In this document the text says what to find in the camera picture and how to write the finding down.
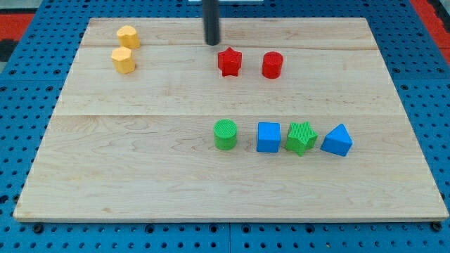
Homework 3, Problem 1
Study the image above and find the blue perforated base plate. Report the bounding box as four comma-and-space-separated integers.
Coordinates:
1, 1, 449, 252

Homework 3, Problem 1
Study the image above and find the yellow hexagon block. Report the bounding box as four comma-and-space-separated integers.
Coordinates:
111, 47, 136, 74

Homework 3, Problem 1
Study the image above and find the green cylinder block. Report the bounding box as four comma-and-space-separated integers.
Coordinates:
213, 119, 238, 150

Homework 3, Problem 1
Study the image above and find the green star block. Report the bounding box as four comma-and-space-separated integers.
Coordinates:
285, 122, 318, 156

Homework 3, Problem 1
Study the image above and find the blue cube block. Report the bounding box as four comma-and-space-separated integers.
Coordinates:
257, 122, 281, 153

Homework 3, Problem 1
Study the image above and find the red star block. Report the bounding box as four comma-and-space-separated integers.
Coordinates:
217, 47, 242, 77

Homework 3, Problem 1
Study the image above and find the red cylinder block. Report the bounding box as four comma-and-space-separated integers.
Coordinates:
262, 51, 284, 79

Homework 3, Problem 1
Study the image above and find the black cylindrical robot arm rod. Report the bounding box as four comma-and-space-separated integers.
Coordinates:
201, 0, 221, 46

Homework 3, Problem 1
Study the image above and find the yellow heart block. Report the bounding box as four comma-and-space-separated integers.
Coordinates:
116, 25, 141, 49

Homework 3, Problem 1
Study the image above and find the blue triangle block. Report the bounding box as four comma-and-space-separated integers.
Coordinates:
320, 124, 353, 157

